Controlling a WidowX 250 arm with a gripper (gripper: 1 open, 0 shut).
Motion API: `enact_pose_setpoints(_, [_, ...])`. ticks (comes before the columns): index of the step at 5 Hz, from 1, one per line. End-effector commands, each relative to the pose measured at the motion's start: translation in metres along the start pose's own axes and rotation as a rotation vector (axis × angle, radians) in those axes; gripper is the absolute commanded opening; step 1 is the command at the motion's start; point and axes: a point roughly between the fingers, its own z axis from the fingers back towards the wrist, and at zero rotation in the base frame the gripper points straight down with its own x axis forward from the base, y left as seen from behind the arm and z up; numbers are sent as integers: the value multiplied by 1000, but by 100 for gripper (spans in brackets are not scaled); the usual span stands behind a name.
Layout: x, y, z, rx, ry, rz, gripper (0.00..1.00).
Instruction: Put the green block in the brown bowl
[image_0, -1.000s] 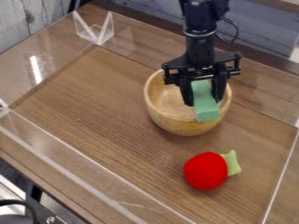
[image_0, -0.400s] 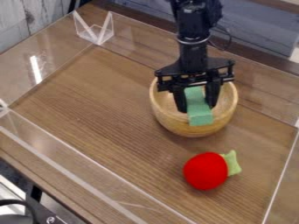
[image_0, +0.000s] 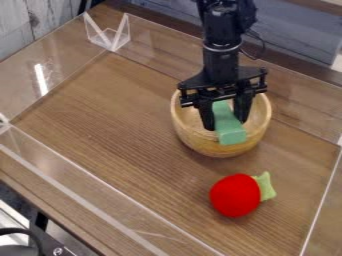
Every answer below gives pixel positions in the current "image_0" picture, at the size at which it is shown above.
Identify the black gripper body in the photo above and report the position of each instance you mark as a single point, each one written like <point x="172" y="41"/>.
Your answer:
<point x="222" y="79"/>

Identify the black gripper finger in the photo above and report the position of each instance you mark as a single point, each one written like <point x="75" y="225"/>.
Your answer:
<point x="242" y="105"/>
<point x="207" y="114"/>

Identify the green rectangular block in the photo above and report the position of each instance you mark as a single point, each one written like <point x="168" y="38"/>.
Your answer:
<point x="228" y="128"/>

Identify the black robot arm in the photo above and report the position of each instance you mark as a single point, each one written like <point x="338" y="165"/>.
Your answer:
<point x="226" y="20"/>

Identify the brown wooden bowl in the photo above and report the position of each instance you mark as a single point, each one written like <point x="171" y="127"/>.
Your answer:
<point x="203" y="141"/>

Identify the red plush tomato toy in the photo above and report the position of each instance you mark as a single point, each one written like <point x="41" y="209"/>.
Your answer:
<point x="236" y="194"/>

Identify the clear acrylic tray wall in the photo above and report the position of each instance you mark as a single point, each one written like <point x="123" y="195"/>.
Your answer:
<point x="117" y="226"/>

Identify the black table frame bracket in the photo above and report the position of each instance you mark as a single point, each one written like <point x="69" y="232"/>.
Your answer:
<point x="52" y="247"/>

